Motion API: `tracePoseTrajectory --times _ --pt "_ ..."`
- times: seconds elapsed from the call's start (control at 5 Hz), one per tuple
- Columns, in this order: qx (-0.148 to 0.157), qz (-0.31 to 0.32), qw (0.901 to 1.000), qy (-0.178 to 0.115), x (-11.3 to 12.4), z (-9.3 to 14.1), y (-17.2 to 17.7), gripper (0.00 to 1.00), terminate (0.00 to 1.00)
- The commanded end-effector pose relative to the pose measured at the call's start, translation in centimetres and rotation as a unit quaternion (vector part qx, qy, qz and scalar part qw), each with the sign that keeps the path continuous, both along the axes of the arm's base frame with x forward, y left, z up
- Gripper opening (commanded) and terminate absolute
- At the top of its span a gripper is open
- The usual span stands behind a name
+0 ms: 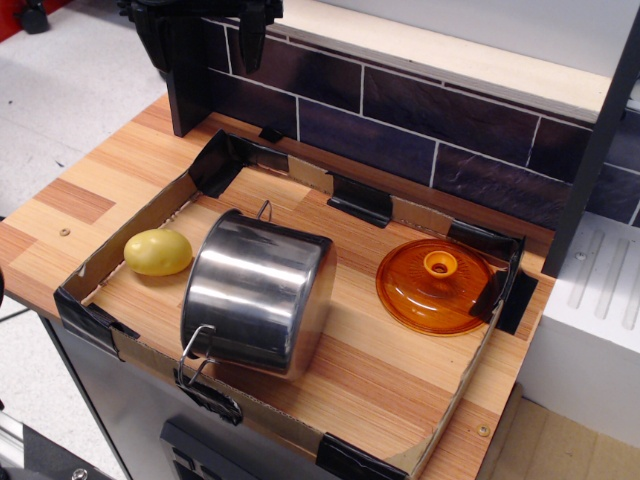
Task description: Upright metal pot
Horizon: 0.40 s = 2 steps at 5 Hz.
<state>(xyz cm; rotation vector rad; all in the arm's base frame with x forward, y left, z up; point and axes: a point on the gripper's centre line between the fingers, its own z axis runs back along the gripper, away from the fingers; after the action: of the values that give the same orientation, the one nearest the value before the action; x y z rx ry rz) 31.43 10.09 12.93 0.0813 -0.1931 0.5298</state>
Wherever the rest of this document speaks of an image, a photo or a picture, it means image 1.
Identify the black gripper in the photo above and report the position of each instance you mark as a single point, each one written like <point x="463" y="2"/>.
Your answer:
<point x="153" y="29"/>

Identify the stainless steel pot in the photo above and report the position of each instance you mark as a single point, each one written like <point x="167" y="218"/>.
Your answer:
<point x="258" y="295"/>

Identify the cardboard fence with black tape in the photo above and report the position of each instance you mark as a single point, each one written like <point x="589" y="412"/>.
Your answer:
<point x="377" y="396"/>

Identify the orange transparent pot lid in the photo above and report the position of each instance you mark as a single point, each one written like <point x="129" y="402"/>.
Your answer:
<point x="437" y="287"/>

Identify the black wheel on floor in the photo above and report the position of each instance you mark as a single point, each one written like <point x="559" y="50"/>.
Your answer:
<point x="32" y="17"/>

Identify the yellow potato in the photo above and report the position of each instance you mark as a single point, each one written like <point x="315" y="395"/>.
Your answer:
<point x="158" y="252"/>

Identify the white sink drainboard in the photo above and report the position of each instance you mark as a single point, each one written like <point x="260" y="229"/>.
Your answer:
<point x="583" y="362"/>

